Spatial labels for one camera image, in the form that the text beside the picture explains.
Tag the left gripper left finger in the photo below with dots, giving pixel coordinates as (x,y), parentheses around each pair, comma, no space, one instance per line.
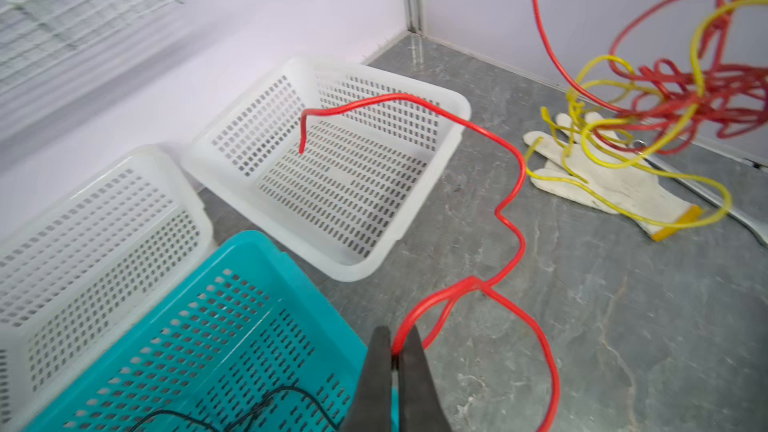
(370,409)

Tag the white plastic basket left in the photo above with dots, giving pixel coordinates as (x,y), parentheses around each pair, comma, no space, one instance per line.
(77,277)

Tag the white wire shelf rack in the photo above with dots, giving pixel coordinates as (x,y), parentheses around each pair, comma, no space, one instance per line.
(37,35)

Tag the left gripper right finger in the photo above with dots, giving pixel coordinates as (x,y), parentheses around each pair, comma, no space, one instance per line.
(419,405)

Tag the white plastic basket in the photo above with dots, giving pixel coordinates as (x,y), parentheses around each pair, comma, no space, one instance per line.
(331,159)
(77,277)

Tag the teal plastic basket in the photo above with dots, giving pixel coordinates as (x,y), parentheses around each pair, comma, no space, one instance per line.
(245,342)

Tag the white work glove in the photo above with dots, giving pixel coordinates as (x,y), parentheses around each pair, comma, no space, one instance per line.
(630,191)

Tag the white plastic basket right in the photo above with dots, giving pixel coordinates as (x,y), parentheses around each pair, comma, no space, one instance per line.
(331,159)

